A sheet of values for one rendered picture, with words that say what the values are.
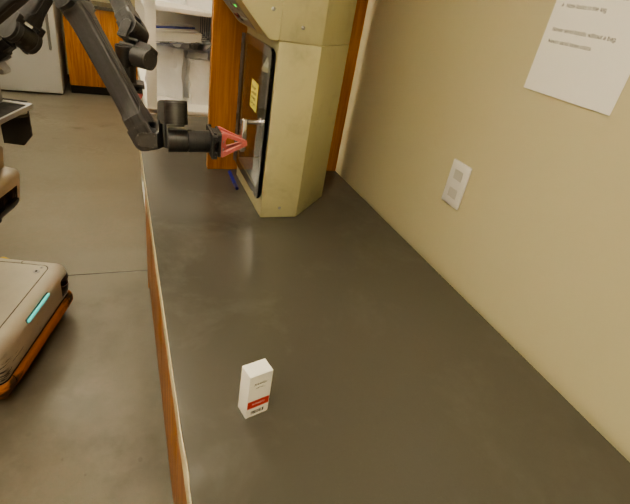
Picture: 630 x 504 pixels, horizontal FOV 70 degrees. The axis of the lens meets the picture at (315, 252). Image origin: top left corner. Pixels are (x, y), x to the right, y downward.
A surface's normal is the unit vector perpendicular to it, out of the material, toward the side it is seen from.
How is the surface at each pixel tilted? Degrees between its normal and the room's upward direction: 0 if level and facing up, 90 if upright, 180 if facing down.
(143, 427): 0
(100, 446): 0
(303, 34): 90
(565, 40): 90
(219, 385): 0
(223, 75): 90
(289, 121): 90
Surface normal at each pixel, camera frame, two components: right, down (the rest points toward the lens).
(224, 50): 0.35, 0.52
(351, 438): 0.16, -0.85
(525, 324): -0.92, 0.05
